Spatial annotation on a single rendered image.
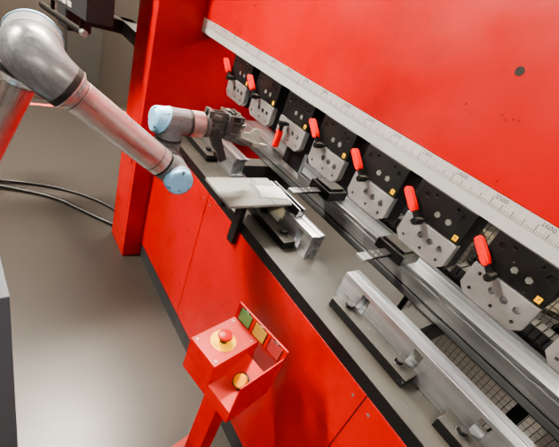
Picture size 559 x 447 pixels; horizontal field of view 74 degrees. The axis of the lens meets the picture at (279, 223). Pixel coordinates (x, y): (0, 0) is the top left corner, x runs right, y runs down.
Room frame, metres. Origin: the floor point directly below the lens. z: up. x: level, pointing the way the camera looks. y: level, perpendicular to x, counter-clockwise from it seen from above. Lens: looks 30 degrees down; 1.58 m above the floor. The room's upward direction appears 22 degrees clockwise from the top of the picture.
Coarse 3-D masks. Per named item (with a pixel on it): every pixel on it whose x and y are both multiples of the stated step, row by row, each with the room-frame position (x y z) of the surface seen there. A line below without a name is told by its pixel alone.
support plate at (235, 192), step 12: (216, 180) 1.14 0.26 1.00; (228, 180) 1.18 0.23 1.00; (240, 180) 1.22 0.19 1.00; (264, 180) 1.29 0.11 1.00; (216, 192) 1.07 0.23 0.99; (228, 192) 1.09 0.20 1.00; (240, 192) 1.12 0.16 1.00; (252, 192) 1.16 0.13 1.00; (228, 204) 1.02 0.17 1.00; (240, 204) 1.05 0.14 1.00; (252, 204) 1.08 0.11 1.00; (264, 204) 1.11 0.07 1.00; (276, 204) 1.14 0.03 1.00; (288, 204) 1.19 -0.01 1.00
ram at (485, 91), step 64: (256, 0) 1.56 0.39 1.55; (320, 0) 1.31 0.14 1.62; (384, 0) 1.14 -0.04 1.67; (448, 0) 1.02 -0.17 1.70; (512, 0) 0.92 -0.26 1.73; (256, 64) 1.48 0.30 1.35; (320, 64) 1.24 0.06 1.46; (384, 64) 1.08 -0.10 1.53; (448, 64) 0.96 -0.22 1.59; (512, 64) 0.87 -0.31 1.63; (448, 128) 0.91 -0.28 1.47; (512, 128) 0.82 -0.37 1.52; (448, 192) 0.85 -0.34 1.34; (512, 192) 0.77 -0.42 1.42
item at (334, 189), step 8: (312, 184) 1.43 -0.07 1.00; (320, 184) 1.41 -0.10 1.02; (328, 184) 1.41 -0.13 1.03; (336, 184) 1.44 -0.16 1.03; (296, 192) 1.29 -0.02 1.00; (304, 192) 1.32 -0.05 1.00; (312, 192) 1.35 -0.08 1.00; (320, 192) 1.39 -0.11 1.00; (328, 192) 1.36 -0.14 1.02; (336, 192) 1.39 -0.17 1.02; (344, 192) 1.42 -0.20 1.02; (328, 200) 1.37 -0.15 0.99
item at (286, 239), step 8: (248, 208) 1.25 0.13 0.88; (256, 208) 1.23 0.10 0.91; (264, 208) 1.26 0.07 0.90; (256, 216) 1.20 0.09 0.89; (264, 216) 1.20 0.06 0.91; (272, 216) 1.22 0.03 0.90; (264, 224) 1.17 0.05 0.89; (272, 224) 1.17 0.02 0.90; (272, 232) 1.13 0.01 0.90; (280, 240) 1.09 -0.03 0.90; (288, 240) 1.10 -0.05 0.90
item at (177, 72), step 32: (160, 0) 1.69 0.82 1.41; (192, 0) 1.79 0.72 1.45; (160, 32) 1.70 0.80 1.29; (192, 32) 1.81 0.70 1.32; (160, 64) 1.72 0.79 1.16; (192, 64) 1.83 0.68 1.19; (160, 96) 1.74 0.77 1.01; (192, 96) 1.85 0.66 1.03; (224, 96) 1.99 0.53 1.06; (128, 160) 1.77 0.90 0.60; (128, 192) 1.72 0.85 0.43; (128, 224) 1.69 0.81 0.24
